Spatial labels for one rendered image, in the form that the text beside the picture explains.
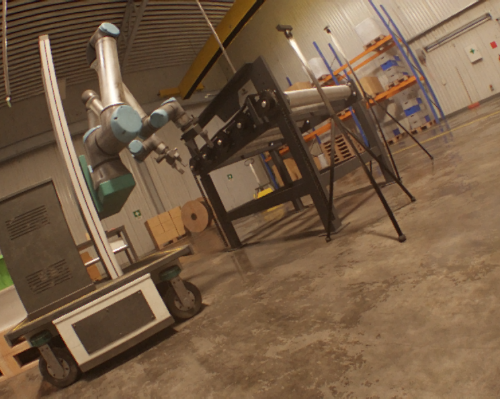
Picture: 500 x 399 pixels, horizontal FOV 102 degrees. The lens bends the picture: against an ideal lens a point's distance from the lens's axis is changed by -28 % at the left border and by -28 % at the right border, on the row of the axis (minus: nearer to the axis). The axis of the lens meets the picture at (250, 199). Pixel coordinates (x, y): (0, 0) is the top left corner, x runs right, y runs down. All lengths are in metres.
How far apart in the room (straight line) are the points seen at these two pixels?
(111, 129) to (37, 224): 0.51
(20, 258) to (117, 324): 0.49
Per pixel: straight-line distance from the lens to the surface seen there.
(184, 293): 1.33
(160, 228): 9.32
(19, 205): 1.32
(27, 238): 1.29
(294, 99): 1.81
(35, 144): 12.32
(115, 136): 1.20
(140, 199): 12.23
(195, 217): 8.65
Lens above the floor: 0.41
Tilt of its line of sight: 1 degrees down
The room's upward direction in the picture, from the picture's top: 25 degrees counter-clockwise
